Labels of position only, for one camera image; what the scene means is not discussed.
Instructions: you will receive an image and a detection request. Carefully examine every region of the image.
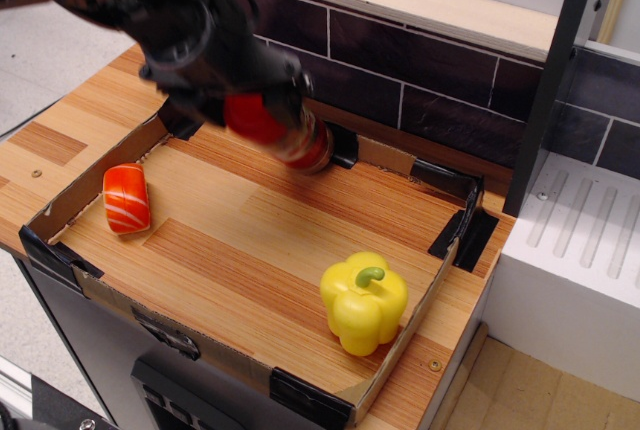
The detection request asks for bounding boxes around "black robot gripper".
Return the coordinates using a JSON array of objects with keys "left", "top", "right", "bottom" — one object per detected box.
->
[{"left": 119, "top": 0, "right": 311, "bottom": 133}]

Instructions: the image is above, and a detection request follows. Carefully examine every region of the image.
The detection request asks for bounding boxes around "red-capped basil spice bottle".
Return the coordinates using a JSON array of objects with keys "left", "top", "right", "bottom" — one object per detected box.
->
[{"left": 224, "top": 93, "right": 334, "bottom": 173}]

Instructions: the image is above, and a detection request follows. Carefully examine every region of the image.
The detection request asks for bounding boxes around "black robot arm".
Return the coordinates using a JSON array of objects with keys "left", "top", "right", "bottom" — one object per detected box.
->
[{"left": 1, "top": 0, "right": 309, "bottom": 128}]

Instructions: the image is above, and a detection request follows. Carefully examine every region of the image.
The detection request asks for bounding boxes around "cardboard fence with black tape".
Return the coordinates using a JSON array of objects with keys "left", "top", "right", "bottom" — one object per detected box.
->
[{"left": 27, "top": 116, "right": 511, "bottom": 429}]

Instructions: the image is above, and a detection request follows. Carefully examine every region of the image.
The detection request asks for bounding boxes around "salmon sushi toy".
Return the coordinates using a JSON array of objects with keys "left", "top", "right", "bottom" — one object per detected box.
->
[{"left": 102, "top": 163, "right": 151, "bottom": 235}]

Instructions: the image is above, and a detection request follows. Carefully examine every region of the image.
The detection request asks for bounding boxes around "yellow bell pepper toy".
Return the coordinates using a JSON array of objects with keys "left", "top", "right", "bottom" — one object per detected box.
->
[{"left": 320, "top": 252, "right": 408, "bottom": 357}]

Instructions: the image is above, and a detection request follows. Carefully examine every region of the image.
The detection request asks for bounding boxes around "black oven control panel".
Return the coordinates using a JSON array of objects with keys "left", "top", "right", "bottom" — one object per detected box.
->
[{"left": 130, "top": 359, "right": 243, "bottom": 430}]

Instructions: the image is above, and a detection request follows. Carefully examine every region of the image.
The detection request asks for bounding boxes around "white dish drainer sink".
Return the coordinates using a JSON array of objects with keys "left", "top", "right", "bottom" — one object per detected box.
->
[{"left": 483, "top": 154, "right": 639, "bottom": 400}]

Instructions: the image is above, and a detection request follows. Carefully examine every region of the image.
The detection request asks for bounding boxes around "black vertical post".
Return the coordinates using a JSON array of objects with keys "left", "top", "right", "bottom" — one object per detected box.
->
[{"left": 503, "top": 0, "right": 598, "bottom": 217}]

